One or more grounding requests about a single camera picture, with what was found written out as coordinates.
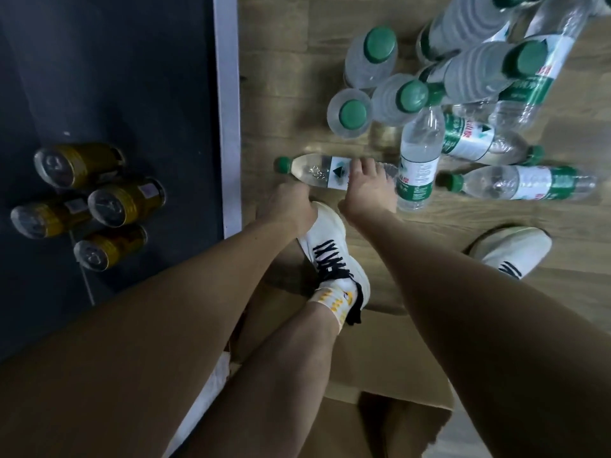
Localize person's right hand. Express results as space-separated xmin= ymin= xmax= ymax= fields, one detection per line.
xmin=337 ymin=156 xmax=398 ymax=230

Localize person's left hand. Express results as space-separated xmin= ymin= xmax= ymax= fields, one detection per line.
xmin=257 ymin=181 xmax=318 ymax=234

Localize clear water bottle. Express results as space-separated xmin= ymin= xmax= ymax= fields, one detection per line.
xmin=274 ymin=153 xmax=400 ymax=191

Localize brown cardboard box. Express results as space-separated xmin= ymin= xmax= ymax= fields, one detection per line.
xmin=228 ymin=281 xmax=454 ymax=458

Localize water bottles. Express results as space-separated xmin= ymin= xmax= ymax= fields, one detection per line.
xmin=327 ymin=0 xmax=611 ymax=213

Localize dark grey metal shelf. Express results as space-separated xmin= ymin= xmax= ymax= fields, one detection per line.
xmin=0 ymin=0 xmax=242 ymax=458

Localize person's left forearm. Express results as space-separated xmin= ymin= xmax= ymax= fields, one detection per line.
xmin=0 ymin=219 xmax=306 ymax=458

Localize person's right forearm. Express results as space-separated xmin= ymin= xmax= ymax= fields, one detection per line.
xmin=362 ymin=212 xmax=611 ymax=458

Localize person's white left shoe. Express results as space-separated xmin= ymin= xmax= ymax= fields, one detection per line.
xmin=298 ymin=200 xmax=371 ymax=326

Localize person's white shoe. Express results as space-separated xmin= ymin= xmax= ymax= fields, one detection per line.
xmin=298 ymin=200 xmax=371 ymax=326
xmin=470 ymin=227 xmax=553 ymax=281

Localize person's yellow patterned left sock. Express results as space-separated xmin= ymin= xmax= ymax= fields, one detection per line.
xmin=307 ymin=279 xmax=359 ymax=335

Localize person's white right shoe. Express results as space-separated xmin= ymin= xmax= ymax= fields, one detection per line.
xmin=470 ymin=227 xmax=553 ymax=281

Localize person's left leg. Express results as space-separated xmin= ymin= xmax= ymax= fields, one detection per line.
xmin=181 ymin=302 xmax=340 ymax=458

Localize group of small gold cans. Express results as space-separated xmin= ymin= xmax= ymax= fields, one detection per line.
xmin=10 ymin=142 xmax=167 ymax=274

